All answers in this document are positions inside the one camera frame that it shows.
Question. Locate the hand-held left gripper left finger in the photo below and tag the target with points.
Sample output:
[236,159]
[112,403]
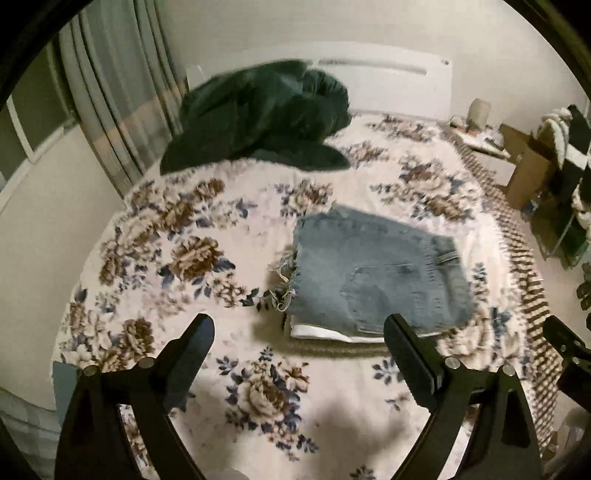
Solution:
[196,341]

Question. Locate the floral printed blanket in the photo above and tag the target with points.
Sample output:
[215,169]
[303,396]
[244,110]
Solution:
[221,217]

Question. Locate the window frame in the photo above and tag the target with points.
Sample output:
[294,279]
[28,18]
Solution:
[27,138]

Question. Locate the glass side table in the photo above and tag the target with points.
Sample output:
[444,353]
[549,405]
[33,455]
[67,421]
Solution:
[561,230]

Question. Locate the brown cardboard box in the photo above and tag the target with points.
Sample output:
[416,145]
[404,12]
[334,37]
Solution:
[526,166]

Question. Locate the folded white cloth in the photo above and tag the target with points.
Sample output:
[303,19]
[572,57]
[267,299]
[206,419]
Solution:
[318,333]

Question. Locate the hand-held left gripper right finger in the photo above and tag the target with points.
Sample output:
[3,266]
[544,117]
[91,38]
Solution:
[405,351]

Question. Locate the folded blue denim jeans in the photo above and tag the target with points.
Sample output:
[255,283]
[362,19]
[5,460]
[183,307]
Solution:
[378,272]

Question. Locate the dark green pants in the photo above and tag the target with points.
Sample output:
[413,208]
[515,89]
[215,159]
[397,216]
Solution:
[258,115]

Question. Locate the black chair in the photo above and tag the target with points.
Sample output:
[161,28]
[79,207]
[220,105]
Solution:
[575,157]

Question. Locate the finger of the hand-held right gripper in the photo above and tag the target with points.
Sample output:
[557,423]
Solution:
[564,337]

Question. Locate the grey striped curtain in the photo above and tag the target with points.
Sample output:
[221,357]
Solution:
[120,87]

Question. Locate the white knitted cloth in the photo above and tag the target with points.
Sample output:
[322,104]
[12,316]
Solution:
[556,129]

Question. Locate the green plant leaves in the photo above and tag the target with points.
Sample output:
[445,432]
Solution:
[585,288]

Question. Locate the white bedside table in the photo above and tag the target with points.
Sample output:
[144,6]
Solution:
[489,152]

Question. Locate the white headboard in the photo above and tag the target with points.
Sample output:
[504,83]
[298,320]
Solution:
[388,90]

